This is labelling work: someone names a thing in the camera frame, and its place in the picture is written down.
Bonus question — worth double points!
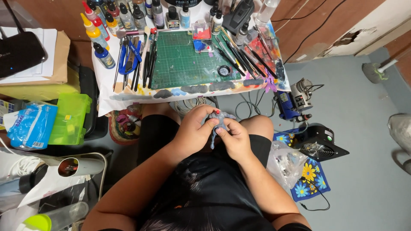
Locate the person's left hand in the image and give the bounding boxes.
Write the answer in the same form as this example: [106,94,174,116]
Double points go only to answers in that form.
[173,104,222,158]

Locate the person's right hand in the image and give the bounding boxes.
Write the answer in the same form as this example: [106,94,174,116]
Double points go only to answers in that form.
[215,118,254,165]

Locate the grey toy figurine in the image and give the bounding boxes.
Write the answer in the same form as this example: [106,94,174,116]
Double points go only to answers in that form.
[207,110,237,150]

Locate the person's black shorts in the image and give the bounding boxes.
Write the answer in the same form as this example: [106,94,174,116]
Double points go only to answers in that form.
[137,114,273,231]

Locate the clear plastic bag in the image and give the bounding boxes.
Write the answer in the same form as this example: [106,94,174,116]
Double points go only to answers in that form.
[266,141,309,190]

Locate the woven basket with supplies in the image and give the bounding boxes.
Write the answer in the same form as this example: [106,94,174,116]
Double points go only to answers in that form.
[108,104,143,146]

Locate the purple figure part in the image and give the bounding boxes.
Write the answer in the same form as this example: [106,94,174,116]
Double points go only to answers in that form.
[263,73,278,93]

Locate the blue and silver air compressor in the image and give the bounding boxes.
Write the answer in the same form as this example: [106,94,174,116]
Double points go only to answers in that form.
[275,78,325,123]

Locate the green cutting mat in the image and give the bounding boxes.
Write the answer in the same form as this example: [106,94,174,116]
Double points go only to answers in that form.
[150,30,242,90]

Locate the black box fan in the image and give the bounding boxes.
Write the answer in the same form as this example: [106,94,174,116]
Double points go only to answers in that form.
[293,124,350,162]

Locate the blue floral cloth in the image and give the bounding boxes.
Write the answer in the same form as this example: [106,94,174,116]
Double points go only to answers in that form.
[274,128,331,203]

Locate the fan of thin paint brushes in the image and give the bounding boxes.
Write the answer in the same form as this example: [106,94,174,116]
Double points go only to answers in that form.
[213,28,279,80]

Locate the bunch of black paint brushes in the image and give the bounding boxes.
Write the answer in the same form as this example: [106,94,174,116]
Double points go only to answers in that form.
[112,27,158,92]

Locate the paint-stained white paper sheet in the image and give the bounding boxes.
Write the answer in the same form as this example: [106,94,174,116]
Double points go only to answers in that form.
[91,0,291,117]

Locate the clear box of coloured pieces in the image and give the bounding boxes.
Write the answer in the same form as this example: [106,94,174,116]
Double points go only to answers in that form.
[192,22,214,54]

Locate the grey dropper bottle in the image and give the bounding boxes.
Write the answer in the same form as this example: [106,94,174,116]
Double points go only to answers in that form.
[235,23,250,46]

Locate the white cardboard tube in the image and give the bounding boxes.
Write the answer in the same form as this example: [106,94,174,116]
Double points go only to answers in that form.
[57,157,106,178]

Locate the white dropper bottle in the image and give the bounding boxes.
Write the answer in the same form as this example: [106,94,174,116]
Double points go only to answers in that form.
[211,10,224,36]

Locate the green plastic organiser box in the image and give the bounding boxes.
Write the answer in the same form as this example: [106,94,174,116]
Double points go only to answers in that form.
[48,92,93,146]

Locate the black airbrush holder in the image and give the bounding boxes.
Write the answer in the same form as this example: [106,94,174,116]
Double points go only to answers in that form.
[222,0,255,35]

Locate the cluster of paint bottles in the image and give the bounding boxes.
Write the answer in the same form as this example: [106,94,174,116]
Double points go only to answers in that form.
[80,0,192,70]

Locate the clear plastic bottle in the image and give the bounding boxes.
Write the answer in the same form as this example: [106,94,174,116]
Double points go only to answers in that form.
[255,0,280,27]

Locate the brown envelope with papers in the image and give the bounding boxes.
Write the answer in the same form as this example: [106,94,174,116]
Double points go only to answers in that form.
[0,27,71,86]

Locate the grey stand base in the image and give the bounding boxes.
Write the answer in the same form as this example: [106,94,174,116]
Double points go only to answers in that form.
[362,59,399,84]

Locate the blue wet wipes pack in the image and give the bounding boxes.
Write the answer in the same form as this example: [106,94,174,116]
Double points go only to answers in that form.
[6,102,59,151]

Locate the clear bottle with green cap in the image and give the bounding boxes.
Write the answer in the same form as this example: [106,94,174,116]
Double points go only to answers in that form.
[16,201,89,231]

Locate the black router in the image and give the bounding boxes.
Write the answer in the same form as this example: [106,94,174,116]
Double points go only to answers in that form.
[0,0,47,79]

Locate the white coiled cable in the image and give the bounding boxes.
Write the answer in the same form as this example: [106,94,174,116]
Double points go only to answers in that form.
[173,96,213,117]

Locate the thin black cable with plug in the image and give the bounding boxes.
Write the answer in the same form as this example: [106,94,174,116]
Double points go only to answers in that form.
[299,176,331,212]

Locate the black power cable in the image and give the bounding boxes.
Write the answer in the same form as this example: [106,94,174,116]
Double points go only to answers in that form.
[272,0,348,65]

